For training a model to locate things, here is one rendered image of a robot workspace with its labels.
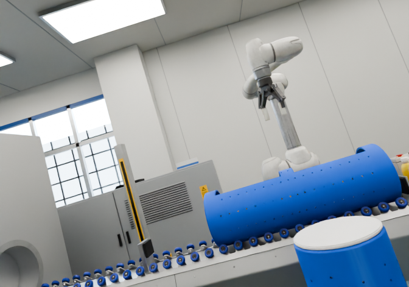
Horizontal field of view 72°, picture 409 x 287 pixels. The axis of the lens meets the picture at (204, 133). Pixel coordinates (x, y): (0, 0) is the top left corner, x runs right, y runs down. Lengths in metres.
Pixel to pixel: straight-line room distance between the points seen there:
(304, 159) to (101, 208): 2.08
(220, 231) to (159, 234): 1.66
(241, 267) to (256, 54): 1.04
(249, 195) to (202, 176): 1.54
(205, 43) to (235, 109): 1.13
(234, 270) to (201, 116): 3.05
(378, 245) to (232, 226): 0.66
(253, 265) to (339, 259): 0.60
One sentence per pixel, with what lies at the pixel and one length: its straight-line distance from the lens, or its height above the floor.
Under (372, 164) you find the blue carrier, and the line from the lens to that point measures 1.47.
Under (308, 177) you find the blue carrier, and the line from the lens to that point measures 1.41.
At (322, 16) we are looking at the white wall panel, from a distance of 5.02.
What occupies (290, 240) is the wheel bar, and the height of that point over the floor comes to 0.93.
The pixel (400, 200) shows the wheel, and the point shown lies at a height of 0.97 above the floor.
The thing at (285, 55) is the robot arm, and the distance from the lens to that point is 1.56.
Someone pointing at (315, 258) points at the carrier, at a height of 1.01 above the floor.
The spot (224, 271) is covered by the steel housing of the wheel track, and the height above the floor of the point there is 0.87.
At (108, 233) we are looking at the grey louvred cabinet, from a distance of 3.18.
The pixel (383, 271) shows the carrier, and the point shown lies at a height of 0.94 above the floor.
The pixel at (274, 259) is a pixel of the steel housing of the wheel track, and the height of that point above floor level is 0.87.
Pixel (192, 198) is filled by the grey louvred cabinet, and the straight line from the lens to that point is 2.93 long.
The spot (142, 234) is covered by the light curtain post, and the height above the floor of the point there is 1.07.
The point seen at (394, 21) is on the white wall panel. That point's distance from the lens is 5.40.
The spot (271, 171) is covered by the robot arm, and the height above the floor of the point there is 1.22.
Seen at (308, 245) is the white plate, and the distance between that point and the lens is 0.98.
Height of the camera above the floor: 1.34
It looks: 7 degrees up
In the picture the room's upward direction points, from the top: 17 degrees counter-clockwise
